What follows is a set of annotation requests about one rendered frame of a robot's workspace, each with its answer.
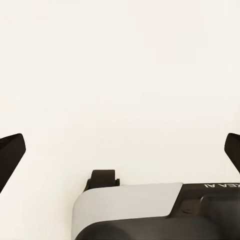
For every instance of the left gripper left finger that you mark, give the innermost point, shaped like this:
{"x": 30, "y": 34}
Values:
{"x": 12, "y": 149}

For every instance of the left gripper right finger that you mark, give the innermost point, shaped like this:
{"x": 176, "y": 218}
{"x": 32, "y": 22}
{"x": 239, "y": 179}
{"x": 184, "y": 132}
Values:
{"x": 232, "y": 149}

